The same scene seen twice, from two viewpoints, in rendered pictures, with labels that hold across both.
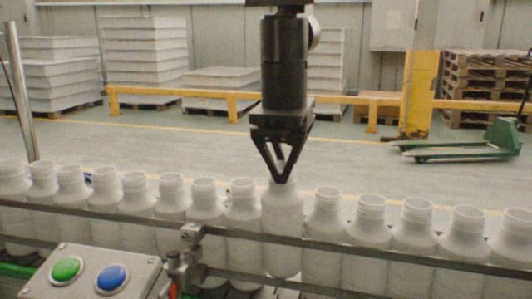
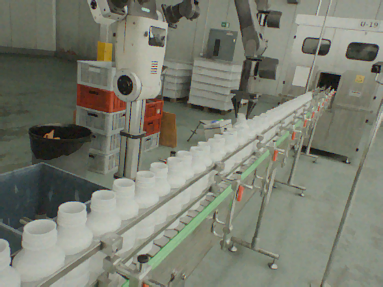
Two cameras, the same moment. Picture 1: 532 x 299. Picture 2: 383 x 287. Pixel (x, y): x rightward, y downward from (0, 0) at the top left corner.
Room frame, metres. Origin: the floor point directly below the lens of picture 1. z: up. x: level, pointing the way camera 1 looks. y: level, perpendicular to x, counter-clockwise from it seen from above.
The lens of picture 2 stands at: (0.50, -1.18, 1.41)
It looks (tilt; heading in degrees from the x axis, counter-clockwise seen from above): 18 degrees down; 99
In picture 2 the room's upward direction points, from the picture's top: 9 degrees clockwise
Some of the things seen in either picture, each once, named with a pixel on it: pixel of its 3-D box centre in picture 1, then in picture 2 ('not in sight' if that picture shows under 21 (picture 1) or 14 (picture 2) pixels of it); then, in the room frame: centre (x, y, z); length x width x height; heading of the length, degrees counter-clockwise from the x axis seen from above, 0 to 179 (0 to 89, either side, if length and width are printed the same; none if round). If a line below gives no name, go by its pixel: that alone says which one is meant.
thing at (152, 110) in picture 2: not in sight; (139, 107); (-0.88, 2.75, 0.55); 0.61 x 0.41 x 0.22; 78
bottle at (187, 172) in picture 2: not in sight; (180, 184); (0.38, -0.47, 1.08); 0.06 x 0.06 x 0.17
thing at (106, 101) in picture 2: not in sight; (110, 96); (-0.97, 2.05, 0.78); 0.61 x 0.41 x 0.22; 82
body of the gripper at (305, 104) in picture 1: (283, 90); (247, 86); (0.48, -0.02, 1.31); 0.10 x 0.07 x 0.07; 165
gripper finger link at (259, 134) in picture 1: (283, 145); (242, 105); (0.48, -0.02, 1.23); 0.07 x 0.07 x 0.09; 75
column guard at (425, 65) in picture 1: (416, 95); not in sight; (4.78, -1.82, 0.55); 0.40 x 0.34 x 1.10; 75
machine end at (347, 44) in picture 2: not in sight; (329, 89); (1.82, 4.92, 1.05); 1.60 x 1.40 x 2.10; 75
